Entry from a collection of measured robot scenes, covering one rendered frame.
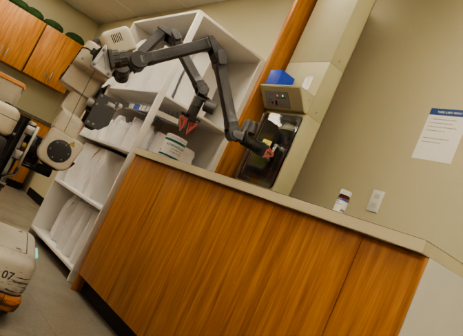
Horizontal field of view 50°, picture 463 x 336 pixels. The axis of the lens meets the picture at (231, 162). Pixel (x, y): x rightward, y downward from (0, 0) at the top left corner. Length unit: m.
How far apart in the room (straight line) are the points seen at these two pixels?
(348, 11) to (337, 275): 1.53
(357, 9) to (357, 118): 0.60
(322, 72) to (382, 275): 1.30
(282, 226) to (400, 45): 1.50
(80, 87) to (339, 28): 1.34
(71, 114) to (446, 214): 1.74
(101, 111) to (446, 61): 1.74
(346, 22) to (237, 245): 1.32
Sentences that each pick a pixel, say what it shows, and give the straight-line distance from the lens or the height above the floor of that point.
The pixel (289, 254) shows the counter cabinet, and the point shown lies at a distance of 1.87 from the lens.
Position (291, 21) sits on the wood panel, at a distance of 2.95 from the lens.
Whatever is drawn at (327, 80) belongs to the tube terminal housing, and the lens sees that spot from 2.62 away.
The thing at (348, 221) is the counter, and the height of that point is 0.92.
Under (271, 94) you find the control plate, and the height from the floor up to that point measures 1.46.
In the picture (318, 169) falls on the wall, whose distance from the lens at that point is 2.93.
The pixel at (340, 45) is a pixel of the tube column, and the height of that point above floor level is 1.82.
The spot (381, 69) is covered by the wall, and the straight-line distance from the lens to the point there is 3.02.
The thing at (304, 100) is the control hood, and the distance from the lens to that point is 2.51.
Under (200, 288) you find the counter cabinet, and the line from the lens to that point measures 2.18.
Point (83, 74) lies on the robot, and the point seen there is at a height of 1.09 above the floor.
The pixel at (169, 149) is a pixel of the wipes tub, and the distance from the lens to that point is 2.91.
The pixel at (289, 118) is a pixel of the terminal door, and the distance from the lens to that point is 2.58.
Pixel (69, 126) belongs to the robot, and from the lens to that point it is 2.36.
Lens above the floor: 0.74
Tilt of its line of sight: 7 degrees up
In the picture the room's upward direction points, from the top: 25 degrees clockwise
